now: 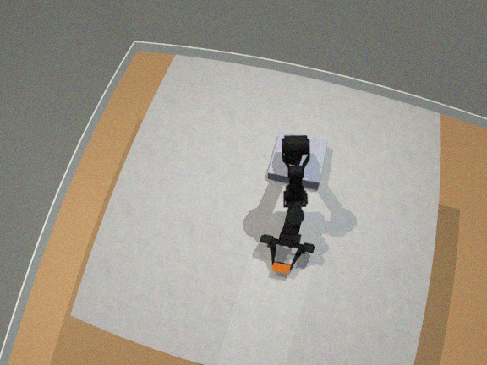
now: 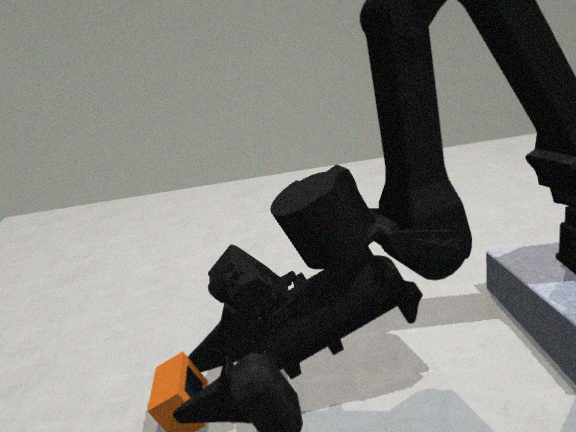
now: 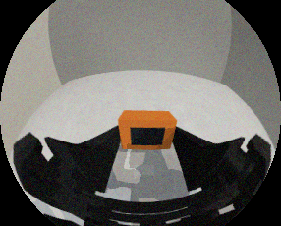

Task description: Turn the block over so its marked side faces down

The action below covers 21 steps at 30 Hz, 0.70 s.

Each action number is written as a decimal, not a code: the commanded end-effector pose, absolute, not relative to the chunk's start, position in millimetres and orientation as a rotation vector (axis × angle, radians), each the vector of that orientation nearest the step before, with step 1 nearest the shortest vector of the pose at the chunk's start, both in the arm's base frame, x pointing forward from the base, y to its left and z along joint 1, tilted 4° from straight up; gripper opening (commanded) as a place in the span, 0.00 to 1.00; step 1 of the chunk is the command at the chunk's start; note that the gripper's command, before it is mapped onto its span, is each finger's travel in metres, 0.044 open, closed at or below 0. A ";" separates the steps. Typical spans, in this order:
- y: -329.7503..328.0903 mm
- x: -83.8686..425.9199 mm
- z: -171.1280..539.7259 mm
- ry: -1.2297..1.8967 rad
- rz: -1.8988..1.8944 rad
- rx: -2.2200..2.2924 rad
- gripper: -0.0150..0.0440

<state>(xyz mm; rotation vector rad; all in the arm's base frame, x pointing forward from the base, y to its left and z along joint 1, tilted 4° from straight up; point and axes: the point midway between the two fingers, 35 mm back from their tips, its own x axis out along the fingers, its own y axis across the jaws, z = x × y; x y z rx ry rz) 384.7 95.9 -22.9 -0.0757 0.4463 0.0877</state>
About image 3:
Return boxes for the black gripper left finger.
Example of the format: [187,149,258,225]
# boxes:
[44,125,121,193]

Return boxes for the orange block with black square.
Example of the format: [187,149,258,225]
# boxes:
[119,111,177,151]

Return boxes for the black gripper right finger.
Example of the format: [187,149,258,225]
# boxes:
[172,127,245,192]

